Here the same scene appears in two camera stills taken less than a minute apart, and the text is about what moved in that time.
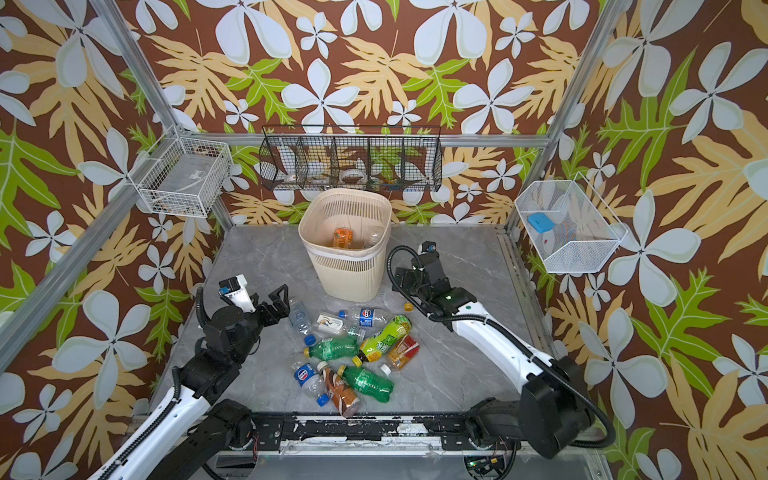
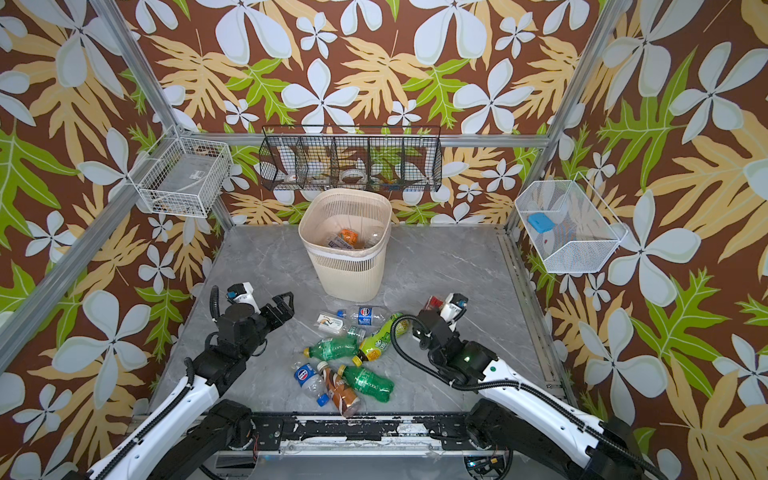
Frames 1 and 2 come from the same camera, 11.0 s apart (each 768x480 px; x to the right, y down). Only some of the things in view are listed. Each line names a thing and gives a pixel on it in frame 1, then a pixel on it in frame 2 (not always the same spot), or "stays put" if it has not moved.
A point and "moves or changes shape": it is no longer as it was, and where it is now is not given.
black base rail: (303, 432) stays put
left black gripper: (281, 309) stays put
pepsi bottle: (311, 381) stays put
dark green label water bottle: (372, 235) stays put
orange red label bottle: (405, 349) moves or changes shape
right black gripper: (411, 280) → (430, 324)
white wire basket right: (568, 225) stays put
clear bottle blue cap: (299, 319) → (339, 243)
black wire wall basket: (351, 157) stays put
